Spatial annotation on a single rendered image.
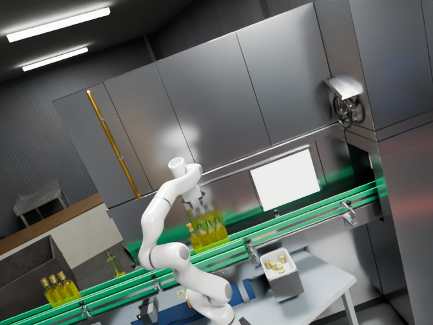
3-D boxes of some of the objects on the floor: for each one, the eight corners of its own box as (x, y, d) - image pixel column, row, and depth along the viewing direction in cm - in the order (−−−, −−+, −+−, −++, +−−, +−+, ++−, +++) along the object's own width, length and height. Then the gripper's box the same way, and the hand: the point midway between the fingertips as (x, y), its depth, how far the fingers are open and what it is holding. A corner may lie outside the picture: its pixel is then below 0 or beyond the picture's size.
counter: (3, 288, 524) (-22, 251, 502) (129, 220, 606) (111, 185, 584) (-3, 311, 463) (-32, 269, 440) (138, 231, 545) (119, 193, 523)
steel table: (76, 211, 771) (55, 171, 739) (86, 238, 597) (57, 187, 565) (45, 227, 744) (20, 187, 711) (44, 260, 569) (12, 209, 537)
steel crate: (-8, 332, 416) (-45, 282, 391) (82, 279, 460) (54, 231, 436) (-23, 389, 328) (-72, 329, 304) (90, 316, 373) (55, 260, 348)
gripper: (171, 193, 167) (183, 216, 178) (202, 182, 167) (212, 205, 178) (170, 184, 173) (182, 206, 184) (200, 173, 173) (210, 196, 184)
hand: (196, 204), depth 180 cm, fingers open, 5 cm apart
